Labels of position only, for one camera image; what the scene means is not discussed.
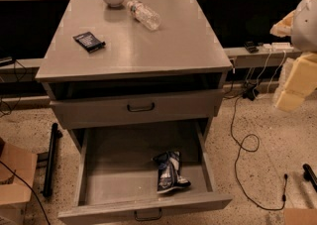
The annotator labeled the cardboard box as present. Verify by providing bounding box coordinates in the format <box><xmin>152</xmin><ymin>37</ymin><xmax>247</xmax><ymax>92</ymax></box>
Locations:
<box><xmin>284</xmin><ymin>208</ymin><xmax>317</xmax><ymax>225</ymax></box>
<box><xmin>0</xmin><ymin>139</ymin><xmax>37</xmax><ymax>225</ymax></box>

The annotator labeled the black power adapter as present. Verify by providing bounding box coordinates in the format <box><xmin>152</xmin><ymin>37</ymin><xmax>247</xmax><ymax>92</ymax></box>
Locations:
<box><xmin>243</xmin><ymin>87</ymin><xmax>259</xmax><ymax>101</ymax></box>

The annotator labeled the black bar on floor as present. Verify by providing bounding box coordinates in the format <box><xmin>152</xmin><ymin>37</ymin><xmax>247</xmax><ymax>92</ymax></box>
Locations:
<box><xmin>43</xmin><ymin>123</ymin><xmax>62</xmax><ymax>197</ymax></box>

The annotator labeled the cardboard box left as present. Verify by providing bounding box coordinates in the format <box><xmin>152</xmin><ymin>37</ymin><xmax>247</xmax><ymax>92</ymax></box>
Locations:
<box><xmin>0</xmin><ymin>139</ymin><xmax>37</xmax><ymax>225</ymax></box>

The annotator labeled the closed upper drawer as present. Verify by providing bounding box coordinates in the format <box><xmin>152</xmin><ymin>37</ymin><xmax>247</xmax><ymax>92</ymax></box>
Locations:
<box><xmin>51</xmin><ymin>89</ymin><xmax>223</xmax><ymax>130</ymax></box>

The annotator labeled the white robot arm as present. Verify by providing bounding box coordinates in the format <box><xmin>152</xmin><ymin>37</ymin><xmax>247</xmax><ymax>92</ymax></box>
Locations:
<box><xmin>269</xmin><ymin>0</ymin><xmax>317</xmax><ymax>112</ymax></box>

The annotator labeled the clear plastic water bottle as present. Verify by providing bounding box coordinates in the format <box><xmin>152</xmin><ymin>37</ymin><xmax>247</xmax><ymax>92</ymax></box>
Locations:
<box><xmin>127</xmin><ymin>0</ymin><xmax>160</xmax><ymax>31</ymax></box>

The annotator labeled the grey drawer cabinet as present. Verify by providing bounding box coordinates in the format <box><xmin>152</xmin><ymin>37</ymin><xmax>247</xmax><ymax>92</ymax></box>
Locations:
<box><xmin>37</xmin><ymin>0</ymin><xmax>231</xmax><ymax>147</ymax></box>

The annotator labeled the black cable on floor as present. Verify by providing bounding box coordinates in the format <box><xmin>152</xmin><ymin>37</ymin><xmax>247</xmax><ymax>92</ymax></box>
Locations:
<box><xmin>230</xmin><ymin>94</ymin><xmax>289</xmax><ymax>212</ymax></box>

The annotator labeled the open lower drawer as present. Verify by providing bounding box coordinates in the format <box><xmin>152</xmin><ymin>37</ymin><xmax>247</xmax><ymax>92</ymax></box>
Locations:
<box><xmin>58</xmin><ymin>120</ymin><xmax>232</xmax><ymax>225</ymax></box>

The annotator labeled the black cable over box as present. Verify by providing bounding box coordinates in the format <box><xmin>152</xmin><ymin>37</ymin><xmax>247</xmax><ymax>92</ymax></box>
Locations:
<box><xmin>0</xmin><ymin>160</ymin><xmax>53</xmax><ymax>225</ymax></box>

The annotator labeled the white power strip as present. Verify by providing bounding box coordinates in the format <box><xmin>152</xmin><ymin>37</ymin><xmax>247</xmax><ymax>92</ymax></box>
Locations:
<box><xmin>264</xmin><ymin>42</ymin><xmax>293</xmax><ymax>52</ymax></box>

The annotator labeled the cardboard box bottom right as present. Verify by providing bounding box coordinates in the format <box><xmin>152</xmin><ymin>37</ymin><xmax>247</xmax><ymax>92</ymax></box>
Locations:
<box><xmin>284</xmin><ymin>208</ymin><xmax>317</xmax><ymax>225</ymax></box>

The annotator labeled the small black snack packet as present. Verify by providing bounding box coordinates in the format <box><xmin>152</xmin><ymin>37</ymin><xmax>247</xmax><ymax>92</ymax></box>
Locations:
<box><xmin>73</xmin><ymin>32</ymin><xmax>106</xmax><ymax>53</ymax></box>

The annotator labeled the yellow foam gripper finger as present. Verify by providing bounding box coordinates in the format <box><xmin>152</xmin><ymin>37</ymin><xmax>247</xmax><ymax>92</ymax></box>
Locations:
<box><xmin>269</xmin><ymin>11</ymin><xmax>294</xmax><ymax>37</ymax></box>
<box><xmin>274</xmin><ymin>53</ymin><xmax>317</xmax><ymax>112</ymax></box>

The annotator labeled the blue chip bag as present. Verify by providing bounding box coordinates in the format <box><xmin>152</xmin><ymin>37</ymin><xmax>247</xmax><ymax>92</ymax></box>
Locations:
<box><xmin>153</xmin><ymin>151</ymin><xmax>191</xmax><ymax>194</ymax></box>

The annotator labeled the black device on ledge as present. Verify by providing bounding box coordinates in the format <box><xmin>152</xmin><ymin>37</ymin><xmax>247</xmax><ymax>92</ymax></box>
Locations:
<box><xmin>244</xmin><ymin>42</ymin><xmax>259</xmax><ymax>54</ymax></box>

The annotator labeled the black object right floor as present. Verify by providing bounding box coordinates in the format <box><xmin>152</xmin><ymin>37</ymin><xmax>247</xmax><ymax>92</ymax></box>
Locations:
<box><xmin>303</xmin><ymin>164</ymin><xmax>317</xmax><ymax>192</ymax></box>

